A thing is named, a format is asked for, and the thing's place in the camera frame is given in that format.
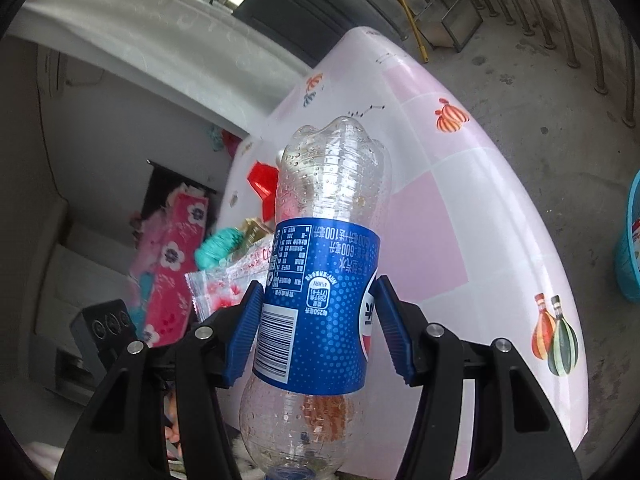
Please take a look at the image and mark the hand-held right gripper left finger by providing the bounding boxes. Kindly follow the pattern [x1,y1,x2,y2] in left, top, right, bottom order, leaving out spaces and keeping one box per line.
[52,280,264,480]

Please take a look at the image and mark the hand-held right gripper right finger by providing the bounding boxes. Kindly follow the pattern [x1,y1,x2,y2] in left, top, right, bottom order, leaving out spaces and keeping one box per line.
[372,276,583,480]

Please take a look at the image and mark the clear bottle with blue label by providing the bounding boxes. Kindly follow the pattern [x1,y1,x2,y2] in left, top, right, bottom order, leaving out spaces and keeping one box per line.
[239,115,393,480]

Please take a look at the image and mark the blue plastic wastebasket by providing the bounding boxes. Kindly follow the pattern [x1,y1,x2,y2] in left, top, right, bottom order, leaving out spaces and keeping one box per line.
[614,170,640,302]

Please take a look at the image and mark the clear wrapper with red print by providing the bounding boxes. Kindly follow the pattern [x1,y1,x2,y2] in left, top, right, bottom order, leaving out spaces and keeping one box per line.
[185,240,273,321]

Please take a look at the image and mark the teal plastic bag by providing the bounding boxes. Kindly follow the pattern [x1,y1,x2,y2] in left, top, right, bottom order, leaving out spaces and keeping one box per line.
[195,226,246,270]

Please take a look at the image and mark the pink floral box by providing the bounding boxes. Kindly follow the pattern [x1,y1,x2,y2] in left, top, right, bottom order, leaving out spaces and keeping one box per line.
[127,190,211,348]

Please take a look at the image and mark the yellow snack wrapper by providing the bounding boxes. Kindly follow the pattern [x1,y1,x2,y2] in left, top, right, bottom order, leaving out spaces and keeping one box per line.
[241,216,275,243]

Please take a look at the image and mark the red orange snack wrapper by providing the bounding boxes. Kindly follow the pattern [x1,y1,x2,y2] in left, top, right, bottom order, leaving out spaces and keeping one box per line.
[247,160,281,201]

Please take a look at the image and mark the pink patterned tablecloth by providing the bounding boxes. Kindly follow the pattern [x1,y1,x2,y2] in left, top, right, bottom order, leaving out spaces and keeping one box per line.
[212,27,593,480]

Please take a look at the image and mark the colourful cloth bundle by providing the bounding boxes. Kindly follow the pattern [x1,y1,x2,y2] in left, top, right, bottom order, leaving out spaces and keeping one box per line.
[207,125,251,158]

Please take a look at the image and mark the white air conditioner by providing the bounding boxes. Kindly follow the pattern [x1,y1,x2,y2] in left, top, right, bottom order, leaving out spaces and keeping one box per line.
[35,45,108,101]

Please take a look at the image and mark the yellow broom stick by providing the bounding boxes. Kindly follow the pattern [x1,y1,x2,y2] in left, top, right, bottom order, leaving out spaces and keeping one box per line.
[380,0,431,63]

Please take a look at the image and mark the metal railing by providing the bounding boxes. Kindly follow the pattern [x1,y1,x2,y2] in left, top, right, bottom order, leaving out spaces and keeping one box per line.
[390,0,640,131]

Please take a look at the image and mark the dark metal door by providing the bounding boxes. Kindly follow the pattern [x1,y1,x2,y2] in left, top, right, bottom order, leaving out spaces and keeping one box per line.
[235,0,361,68]

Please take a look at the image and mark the metal box frame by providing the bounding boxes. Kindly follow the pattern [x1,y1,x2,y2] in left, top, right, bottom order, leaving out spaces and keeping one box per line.
[415,0,485,53]

